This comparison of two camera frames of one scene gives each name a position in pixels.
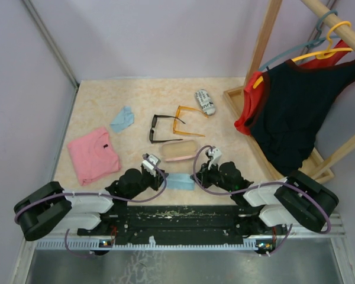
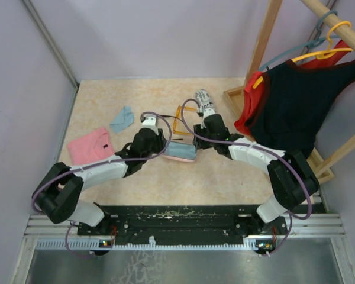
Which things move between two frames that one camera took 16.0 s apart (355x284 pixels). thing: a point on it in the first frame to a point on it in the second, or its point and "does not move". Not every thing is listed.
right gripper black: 203,176 to 199,143
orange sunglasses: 180,107 does not move
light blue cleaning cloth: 180,182 to 183,150
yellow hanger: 324,54 does not move
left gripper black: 157,180 to 161,141
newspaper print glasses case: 205,101 does not move
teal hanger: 319,39 does not move
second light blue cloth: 125,119 does not move
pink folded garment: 94,157 does not move
